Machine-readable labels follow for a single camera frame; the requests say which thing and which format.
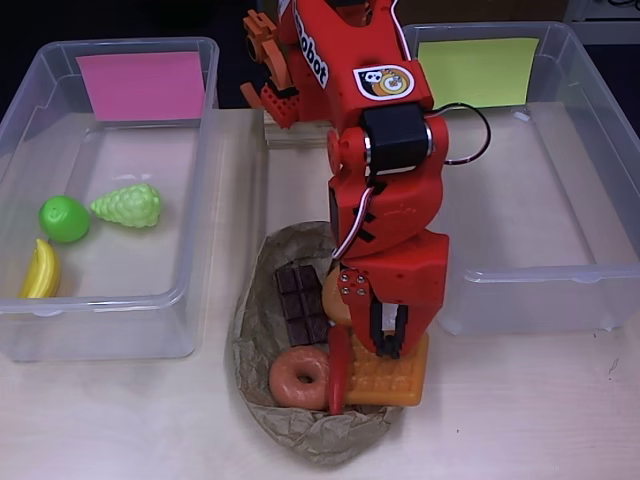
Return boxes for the orange toy croissant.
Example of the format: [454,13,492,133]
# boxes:
[321,267,354,329]

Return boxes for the orange toy waffle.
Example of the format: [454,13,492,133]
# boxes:
[344,332,431,407]

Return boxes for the red toy chili pepper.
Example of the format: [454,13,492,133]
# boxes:
[327,327,354,415]

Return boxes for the pale green toy grapes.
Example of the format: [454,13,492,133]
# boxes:
[89,183,164,230]

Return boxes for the green toy apple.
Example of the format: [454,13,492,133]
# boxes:
[38,195,92,245]

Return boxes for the yellow toy banana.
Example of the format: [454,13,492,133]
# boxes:
[18,237,63,300]

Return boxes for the clear plastic bin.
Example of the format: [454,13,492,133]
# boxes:
[0,37,221,364]
[399,20,640,337]

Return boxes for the yellow-green paper label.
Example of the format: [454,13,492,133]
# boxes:
[417,37,540,109]

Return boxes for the pink paper label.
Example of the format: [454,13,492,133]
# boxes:
[75,51,207,123]

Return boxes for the brown toy chocolate bar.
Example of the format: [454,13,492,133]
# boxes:
[274,265,331,348]

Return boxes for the orange toy doughnut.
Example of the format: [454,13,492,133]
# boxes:
[268,347,332,409]

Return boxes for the crumpled brown paper bag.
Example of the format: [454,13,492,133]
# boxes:
[225,220,431,469]

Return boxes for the wooden base block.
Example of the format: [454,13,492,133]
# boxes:
[263,109,334,150]

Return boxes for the orange printed clamp part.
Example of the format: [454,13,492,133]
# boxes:
[239,10,301,109]

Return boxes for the white wrist servo cable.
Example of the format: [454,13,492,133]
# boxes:
[329,184,377,261]

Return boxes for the black servo cable loop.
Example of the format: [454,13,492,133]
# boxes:
[432,102,492,167]

